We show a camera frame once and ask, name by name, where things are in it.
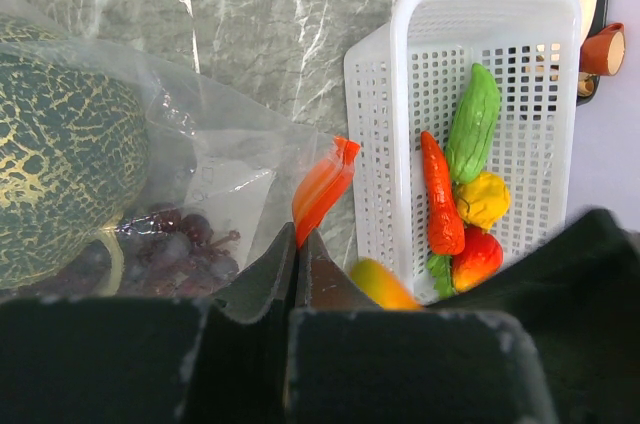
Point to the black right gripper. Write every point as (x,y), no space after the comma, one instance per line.
(577,295)

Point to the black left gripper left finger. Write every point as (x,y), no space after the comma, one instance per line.
(217,359)

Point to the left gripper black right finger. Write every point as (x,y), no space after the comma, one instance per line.
(350,361)

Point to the red orange mango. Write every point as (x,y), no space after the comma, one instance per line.
(382,286)

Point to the dark purple grape bunch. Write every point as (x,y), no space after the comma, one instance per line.
(168,251)

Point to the yellow bell pepper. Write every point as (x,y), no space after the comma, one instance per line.
(483,201)

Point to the orange carrot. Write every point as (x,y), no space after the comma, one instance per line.
(445,228)

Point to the clear zip top bag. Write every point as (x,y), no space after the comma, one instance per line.
(246,167)

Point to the green bitter gourd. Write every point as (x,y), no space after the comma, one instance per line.
(473,127)

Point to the green netted melon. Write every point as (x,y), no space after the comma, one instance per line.
(75,152)

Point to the brown ceramic cup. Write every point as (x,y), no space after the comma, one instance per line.
(603,53)

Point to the white plastic perforated basket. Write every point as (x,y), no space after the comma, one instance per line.
(409,75)

